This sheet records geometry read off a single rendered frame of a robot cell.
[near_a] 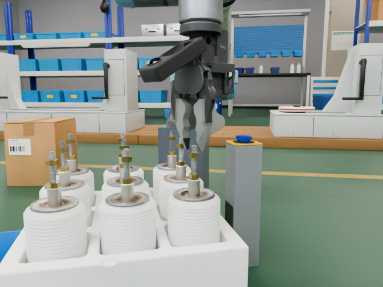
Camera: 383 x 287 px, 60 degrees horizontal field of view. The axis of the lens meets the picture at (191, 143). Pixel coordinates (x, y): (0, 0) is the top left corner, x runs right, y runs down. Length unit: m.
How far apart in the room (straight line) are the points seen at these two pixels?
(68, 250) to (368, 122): 2.56
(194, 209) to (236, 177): 0.25
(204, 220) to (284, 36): 6.32
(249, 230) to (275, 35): 6.08
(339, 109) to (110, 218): 2.59
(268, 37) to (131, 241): 6.34
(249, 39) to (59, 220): 6.36
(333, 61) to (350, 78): 4.06
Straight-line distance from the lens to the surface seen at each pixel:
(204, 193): 0.61
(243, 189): 0.82
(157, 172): 0.81
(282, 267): 0.92
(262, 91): 9.09
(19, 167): 1.74
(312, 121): 2.78
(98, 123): 3.03
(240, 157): 0.79
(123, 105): 3.00
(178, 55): 0.53
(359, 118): 2.86
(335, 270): 0.95
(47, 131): 1.65
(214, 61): 0.60
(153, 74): 0.50
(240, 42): 6.76
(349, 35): 7.15
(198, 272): 0.58
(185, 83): 0.58
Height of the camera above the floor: 0.44
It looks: 9 degrees down
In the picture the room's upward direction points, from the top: straight up
